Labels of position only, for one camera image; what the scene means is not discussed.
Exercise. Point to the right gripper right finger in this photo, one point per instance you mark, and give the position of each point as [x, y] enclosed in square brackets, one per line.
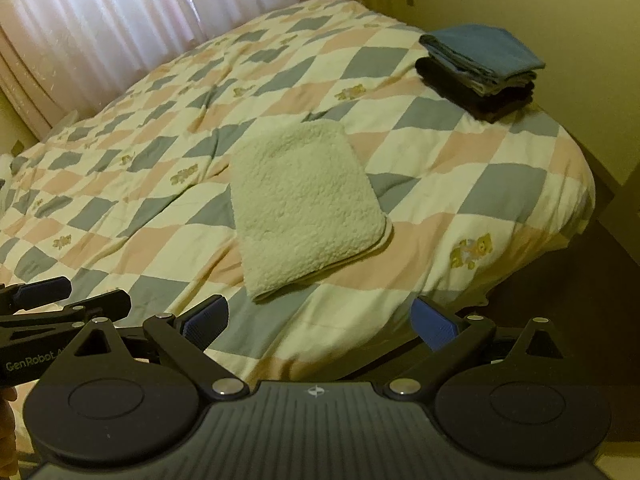
[452, 341]

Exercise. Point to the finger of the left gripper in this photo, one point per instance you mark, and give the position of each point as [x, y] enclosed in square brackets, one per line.
[30, 296]
[114, 305]

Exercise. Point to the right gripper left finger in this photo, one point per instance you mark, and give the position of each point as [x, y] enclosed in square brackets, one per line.
[181, 341]

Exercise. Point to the cream fleece vest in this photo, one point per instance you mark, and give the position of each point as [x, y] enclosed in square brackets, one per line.
[302, 204]

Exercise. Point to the person's left hand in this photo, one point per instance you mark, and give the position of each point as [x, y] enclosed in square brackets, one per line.
[8, 452]

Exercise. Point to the checkered patchwork quilt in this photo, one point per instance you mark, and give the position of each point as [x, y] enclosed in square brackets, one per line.
[138, 196]

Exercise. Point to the folded black garment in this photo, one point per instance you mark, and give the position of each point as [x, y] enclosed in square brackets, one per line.
[489, 108]

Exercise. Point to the sheer pink curtain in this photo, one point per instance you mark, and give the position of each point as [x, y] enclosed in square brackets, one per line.
[76, 56]

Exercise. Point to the folded blue jeans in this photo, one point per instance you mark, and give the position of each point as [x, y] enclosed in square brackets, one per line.
[484, 58]

